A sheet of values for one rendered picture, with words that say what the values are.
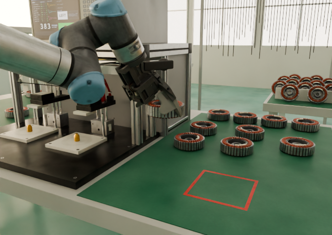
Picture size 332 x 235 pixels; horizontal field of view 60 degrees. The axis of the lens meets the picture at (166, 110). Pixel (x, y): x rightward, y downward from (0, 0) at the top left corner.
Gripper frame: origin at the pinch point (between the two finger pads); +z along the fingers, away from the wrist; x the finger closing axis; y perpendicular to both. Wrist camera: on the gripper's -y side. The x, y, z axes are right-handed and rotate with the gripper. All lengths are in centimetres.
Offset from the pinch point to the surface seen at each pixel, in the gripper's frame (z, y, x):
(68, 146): 2.7, 23.8, -27.6
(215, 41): 257, -465, -396
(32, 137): 0, 29, -46
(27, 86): 16, -2, -158
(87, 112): -1.3, 11.3, -29.8
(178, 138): 18.6, -4.0, -7.5
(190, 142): 19.3, -4.4, -2.3
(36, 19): -31, -3, -63
